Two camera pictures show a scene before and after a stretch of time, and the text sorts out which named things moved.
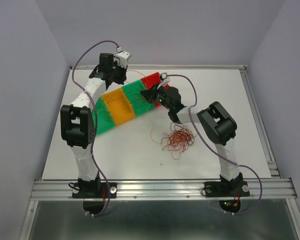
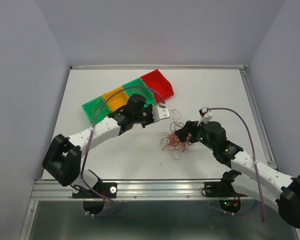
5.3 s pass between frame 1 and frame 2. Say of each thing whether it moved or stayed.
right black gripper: moved
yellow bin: stayed
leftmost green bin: stayed
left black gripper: moved
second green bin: stayed
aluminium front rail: stayed
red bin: stayed
